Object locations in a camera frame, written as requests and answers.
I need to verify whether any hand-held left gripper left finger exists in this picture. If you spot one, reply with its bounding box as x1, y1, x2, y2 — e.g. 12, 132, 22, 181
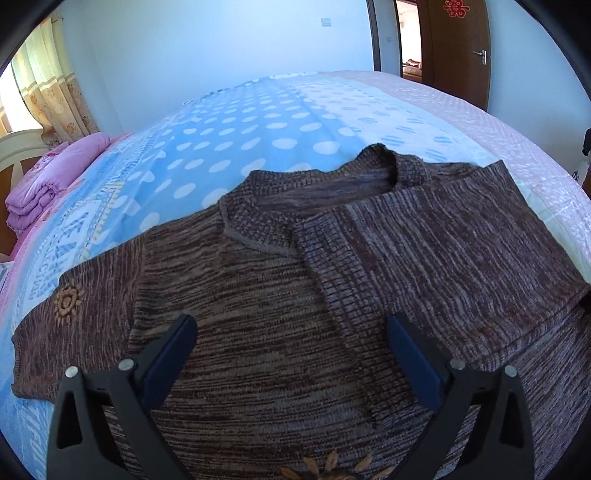
46, 314, 199, 480

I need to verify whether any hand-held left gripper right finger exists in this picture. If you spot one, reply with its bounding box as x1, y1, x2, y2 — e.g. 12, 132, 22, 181
387, 315, 536, 480

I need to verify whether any brown knit sweater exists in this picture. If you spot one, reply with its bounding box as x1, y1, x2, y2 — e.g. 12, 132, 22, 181
11, 143, 591, 480

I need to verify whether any folded pink quilt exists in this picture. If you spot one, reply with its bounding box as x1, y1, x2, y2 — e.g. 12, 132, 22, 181
4, 134, 112, 234

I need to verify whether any blue polka dot bed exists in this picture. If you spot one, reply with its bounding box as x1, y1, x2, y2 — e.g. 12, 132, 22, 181
0, 74, 490, 464

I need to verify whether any pink bed sheet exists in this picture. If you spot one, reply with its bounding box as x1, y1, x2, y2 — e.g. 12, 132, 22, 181
318, 69, 591, 259

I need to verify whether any beige patterned curtain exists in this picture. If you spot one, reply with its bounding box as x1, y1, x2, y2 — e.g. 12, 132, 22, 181
11, 18, 100, 139

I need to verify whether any brown wooden door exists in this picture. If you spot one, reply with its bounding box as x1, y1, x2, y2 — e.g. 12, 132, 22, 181
422, 0, 491, 112

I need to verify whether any dark door frame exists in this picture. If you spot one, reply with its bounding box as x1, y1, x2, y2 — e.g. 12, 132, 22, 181
366, 0, 402, 77

